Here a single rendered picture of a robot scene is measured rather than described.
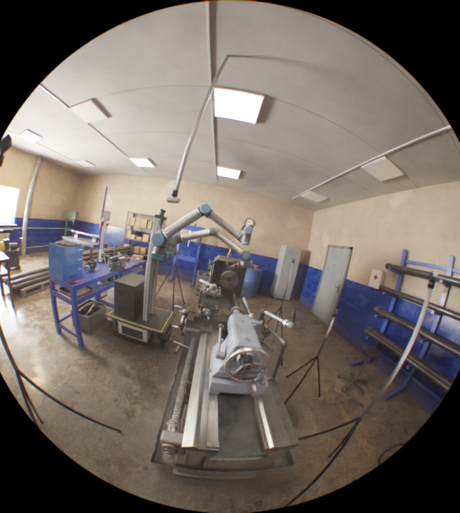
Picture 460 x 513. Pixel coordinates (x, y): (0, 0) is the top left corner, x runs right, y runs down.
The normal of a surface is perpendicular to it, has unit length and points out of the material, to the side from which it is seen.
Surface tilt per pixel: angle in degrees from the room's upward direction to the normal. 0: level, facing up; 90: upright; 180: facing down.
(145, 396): 0
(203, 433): 0
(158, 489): 0
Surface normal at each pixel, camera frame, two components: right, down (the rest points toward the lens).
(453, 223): -0.98, -0.19
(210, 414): 0.20, -0.98
